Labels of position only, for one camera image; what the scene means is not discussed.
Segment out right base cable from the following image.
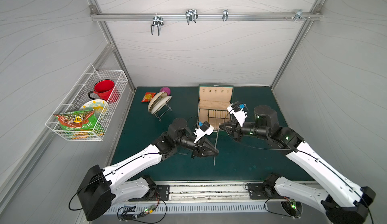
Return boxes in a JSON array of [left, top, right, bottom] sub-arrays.
[[263, 196, 303, 219]]

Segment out metal double hook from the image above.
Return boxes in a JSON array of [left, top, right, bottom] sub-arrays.
[[150, 16, 164, 36]]

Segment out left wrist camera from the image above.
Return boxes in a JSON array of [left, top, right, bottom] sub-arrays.
[[193, 121, 214, 143]]

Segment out cream plate front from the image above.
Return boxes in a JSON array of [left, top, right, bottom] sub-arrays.
[[150, 95, 172, 115]]

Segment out small metal hook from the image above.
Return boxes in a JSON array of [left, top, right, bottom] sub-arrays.
[[222, 9, 228, 22]]

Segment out wire plate rack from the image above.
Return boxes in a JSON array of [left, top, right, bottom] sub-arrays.
[[153, 103, 172, 122]]

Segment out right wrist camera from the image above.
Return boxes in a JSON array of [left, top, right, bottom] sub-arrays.
[[227, 102, 248, 127]]

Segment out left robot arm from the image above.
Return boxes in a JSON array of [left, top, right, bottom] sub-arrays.
[[75, 118, 219, 222]]

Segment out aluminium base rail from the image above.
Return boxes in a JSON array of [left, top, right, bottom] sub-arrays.
[[84, 180, 333, 206]]

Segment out metal loop hook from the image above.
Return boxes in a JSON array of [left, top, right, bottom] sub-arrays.
[[185, 9, 199, 25]]

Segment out right black mount plate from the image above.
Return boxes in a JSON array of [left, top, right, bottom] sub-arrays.
[[244, 173, 281, 200]]

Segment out left base cable bundle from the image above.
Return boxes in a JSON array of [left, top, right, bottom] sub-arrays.
[[116, 192, 168, 224]]

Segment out red mug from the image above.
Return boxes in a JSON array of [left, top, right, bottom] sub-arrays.
[[88, 79, 120, 103]]

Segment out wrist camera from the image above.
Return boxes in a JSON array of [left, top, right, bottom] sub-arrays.
[[193, 121, 214, 143], [227, 102, 248, 127]]

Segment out aluminium top rail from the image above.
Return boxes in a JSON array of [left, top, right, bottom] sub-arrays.
[[91, 12, 323, 22]]

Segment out metal bracket hook right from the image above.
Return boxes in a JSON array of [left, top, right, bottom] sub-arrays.
[[284, 10, 311, 22]]

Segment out black mount plate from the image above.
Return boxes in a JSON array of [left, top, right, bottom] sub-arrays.
[[128, 175, 170, 202], [244, 173, 281, 200]]

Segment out green snack bag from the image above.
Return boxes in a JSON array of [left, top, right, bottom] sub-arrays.
[[53, 110, 98, 131]]

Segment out pink ball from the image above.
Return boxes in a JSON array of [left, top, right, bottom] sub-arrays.
[[160, 87, 171, 95]]

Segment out white wire basket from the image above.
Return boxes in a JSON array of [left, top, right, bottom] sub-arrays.
[[45, 65, 128, 141]]

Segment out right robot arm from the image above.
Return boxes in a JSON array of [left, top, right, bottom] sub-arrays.
[[220, 102, 376, 224]]

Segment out red snack packet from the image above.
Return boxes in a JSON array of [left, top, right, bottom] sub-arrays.
[[141, 92, 156, 103]]

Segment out left black mount plate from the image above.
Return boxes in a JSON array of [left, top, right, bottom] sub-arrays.
[[128, 175, 170, 202]]

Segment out patterned plate in basket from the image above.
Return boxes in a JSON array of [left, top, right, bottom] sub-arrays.
[[79, 99, 108, 118]]

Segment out green table mat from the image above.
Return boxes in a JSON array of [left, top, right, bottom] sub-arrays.
[[112, 87, 311, 181]]

